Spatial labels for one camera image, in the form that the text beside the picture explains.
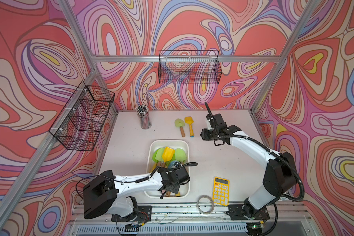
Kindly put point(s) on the yellow plastic shovel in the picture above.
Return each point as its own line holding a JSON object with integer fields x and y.
{"x": 189, "y": 121}

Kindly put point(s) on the blue shovel pink handle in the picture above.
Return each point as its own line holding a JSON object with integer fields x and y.
{"x": 174, "y": 164}

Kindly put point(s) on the black wire basket left wall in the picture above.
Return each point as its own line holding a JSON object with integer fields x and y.
{"x": 86, "y": 113}

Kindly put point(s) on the black wire basket back wall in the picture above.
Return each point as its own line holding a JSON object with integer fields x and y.
{"x": 189, "y": 67}

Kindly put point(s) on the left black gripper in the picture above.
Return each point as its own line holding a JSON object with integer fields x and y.
{"x": 177, "y": 191}

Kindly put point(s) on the black wire basket wall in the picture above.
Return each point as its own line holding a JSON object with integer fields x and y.
{"x": 86, "y": 113}
{"x": 189, "y": 67}

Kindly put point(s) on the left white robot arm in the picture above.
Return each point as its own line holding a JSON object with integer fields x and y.
{"x": 108, "y": 193}

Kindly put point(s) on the green shovel right in box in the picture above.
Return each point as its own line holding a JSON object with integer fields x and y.
{"x": 180, "y": 155}

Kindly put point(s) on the clear cup of pens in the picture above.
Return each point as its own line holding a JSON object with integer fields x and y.
{"x": 143, "y": 114}

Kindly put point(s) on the green shovel wooden handle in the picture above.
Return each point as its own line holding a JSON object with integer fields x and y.
{"x": 179, "y": 123}

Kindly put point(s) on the white plastic storage box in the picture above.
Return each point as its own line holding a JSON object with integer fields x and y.
{"x": 174, "y": 144}

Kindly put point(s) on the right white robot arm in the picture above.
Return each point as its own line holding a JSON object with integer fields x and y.
{"x": 281, "y": 178}

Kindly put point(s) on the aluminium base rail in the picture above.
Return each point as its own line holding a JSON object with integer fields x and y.
{"x": 187, "y": 219}

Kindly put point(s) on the yellow shovel in box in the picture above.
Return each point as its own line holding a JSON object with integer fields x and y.
{"x": 168, "y": 154}

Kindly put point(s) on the green shovel in box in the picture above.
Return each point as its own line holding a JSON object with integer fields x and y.
{"x": 180, "y": 155}
{"x": 157, "y": 157}

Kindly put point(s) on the green shovel left in box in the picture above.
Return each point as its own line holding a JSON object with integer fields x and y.
{"x": 157, "y": 157}

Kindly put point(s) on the yellow calculator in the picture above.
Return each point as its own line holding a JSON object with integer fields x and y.
{"x": 221, "y": 191}

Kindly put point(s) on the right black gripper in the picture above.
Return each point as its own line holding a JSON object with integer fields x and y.
{"x": 204, "y": 134}

